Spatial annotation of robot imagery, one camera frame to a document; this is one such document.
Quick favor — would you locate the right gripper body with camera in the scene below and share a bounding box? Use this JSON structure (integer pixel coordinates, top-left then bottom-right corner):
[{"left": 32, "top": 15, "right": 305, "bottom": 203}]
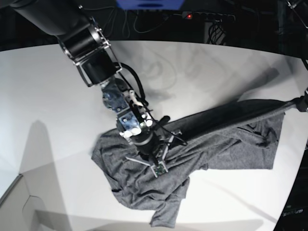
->
[{"left": 125, "top": 115, "right": 187, "bottom": 178}]

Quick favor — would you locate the white power strip red switch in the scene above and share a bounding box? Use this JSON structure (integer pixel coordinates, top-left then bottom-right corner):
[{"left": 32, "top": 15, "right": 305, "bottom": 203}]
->
[{"left": 181, "top": 11, "right": 236, "bottom": 22}]

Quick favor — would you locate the black cable bundle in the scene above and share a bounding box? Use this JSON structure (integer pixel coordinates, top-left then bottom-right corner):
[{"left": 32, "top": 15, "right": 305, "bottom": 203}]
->
[{"left": 206, "top": 20, "right": 228, "bottom": 45}]

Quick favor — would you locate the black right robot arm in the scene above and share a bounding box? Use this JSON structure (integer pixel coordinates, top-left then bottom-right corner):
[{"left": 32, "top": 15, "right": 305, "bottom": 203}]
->
[{"left": 9, "top": 0, "right": 186, "bottom": 177}]

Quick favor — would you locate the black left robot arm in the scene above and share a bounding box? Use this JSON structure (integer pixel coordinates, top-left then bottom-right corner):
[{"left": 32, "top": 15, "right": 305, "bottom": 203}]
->
[{"left": 286, "top": 0, "right": 308, "bottom": 112}]

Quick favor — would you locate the white cardboard box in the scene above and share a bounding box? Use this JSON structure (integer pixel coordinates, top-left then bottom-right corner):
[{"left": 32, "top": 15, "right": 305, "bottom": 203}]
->
[{"left": 0, "top": 175, "right": 50, "bottom": 231}]

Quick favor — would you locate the grey t-shirt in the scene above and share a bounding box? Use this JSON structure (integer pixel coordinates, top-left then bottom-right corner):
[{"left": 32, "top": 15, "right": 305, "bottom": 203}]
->
[{"left": 91, "top": 99, "right": 298, "bottom": 228}]

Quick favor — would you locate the blue box at top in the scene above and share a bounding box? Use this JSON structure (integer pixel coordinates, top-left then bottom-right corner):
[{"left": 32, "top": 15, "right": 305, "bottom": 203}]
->
[{"left": 116, "top": 0, "right": 185, "bottom": 10}]

